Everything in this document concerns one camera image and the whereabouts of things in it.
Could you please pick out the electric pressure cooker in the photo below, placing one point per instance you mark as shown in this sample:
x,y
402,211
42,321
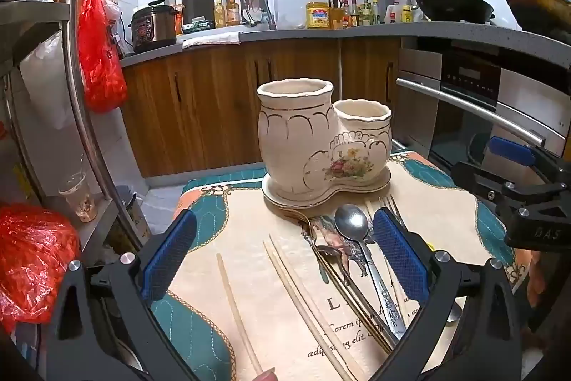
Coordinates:
x,y
154,28

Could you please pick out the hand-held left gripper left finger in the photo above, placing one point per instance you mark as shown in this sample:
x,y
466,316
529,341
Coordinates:
x,y
171,256

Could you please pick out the dark container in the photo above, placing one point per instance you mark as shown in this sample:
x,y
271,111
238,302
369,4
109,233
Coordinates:
x,y
134,211

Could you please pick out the large steel spoon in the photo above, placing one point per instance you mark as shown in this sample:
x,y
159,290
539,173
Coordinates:
x,y
352,220

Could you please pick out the clear plastic cup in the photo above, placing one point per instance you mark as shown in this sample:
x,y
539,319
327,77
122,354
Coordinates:
x,y
79,195

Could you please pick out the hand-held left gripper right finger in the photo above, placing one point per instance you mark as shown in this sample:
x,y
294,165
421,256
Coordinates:
x,y
399,256

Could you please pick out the yellow plastic jar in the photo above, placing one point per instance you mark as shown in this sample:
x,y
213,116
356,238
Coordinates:
x,y
317,16

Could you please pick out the row of condiment bottles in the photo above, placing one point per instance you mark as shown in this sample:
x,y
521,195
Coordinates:
x,y
366,12

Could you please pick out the hanging red plastic bag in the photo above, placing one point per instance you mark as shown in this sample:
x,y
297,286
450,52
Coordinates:
x,y
98,64

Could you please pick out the brown pan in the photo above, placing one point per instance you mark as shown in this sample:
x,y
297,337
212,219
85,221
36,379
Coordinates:
x,y
539,10

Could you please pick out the crumpled red plastic bag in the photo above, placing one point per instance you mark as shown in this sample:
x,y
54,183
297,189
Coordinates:
x,y
31,256

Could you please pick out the cooking oil bottle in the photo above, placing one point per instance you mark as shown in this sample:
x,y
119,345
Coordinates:
x,y
233,11
220,14

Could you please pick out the white towel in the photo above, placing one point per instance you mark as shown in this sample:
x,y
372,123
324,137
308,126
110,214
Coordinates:
x,y
209,41

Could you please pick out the metal shelf rack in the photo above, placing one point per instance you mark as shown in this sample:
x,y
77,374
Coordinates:
x,y
73,50

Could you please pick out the small steel spoon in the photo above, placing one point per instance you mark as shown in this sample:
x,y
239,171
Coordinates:
x,y
453,312

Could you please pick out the printed quilted table mat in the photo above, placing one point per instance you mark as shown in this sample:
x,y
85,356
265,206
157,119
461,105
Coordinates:
x,y
250,220

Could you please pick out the stainless built-in oven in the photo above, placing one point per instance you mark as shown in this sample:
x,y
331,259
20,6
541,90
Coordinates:
x,y
473,77

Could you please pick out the knife block with scissors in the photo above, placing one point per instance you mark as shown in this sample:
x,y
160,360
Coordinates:
x,y
337,12

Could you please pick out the black wok with lid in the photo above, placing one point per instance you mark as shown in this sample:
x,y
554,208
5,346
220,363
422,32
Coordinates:
x,y
455,1

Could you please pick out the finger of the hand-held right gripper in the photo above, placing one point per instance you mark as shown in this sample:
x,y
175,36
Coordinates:
x,y
479,182
511,151

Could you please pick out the cream ceramic utensil holder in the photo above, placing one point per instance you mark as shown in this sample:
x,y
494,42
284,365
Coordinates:
x,y
290,140

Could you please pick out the wooden base cabinets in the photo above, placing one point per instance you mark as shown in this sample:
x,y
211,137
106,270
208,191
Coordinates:
x,y
214,108

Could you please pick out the white plastic bag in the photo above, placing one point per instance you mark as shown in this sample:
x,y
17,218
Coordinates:
x,y
44,82

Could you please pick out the green box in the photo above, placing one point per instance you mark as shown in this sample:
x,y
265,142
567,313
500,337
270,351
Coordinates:
x,y
198,25

